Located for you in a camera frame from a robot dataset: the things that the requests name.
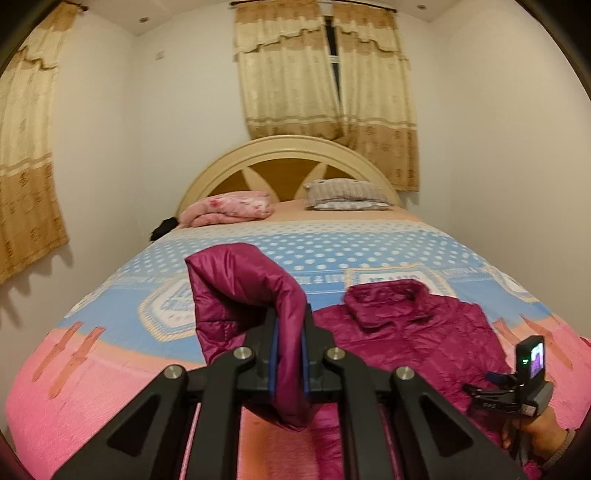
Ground magenta quilted puffer jacket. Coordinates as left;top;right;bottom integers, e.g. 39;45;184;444
184;243;509;479

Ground person's right hand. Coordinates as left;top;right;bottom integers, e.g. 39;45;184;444
502;406;577;470

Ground pink and blue bedspread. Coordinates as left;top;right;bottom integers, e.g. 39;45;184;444
5;201;590;479

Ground folded pink floral blanket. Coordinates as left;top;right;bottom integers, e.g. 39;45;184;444
177;191;273;228

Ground black object beside bed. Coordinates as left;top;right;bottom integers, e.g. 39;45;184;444
149;217;179;243

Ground striped grey pillow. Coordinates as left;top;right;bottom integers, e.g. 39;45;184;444
304;178;394;211

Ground cream arched wooden headboard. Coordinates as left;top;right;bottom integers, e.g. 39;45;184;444
176;135;402;213

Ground beige patterned side curtain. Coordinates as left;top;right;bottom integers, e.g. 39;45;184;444
1;2;78;281

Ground beige patterned window curtain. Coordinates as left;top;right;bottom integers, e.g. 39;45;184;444
233;1;420;192

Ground small black action camera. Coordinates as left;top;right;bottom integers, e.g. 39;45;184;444
515;335;545;385

